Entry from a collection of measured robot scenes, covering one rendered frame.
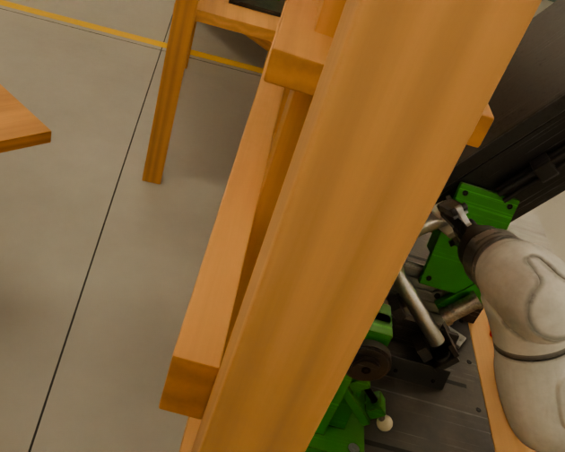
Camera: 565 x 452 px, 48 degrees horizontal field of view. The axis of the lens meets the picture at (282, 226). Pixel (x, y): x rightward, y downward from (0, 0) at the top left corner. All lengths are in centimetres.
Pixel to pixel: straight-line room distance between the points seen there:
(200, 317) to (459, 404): 73
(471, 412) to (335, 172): 97
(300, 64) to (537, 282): 37
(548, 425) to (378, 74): 63
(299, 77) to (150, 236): 219
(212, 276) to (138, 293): 180
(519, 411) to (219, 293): 42
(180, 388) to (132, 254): 204
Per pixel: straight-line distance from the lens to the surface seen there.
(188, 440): 109
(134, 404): 222
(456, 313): 125
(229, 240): 82
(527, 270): 80
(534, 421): 91
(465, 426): 130
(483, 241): 92
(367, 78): 37
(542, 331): 79
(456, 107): 38
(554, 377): 88
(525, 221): 151
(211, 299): 73
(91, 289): 255
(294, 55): 68
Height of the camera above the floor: 177
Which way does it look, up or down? 35 degrees down
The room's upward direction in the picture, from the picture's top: 20 degrees clockwise
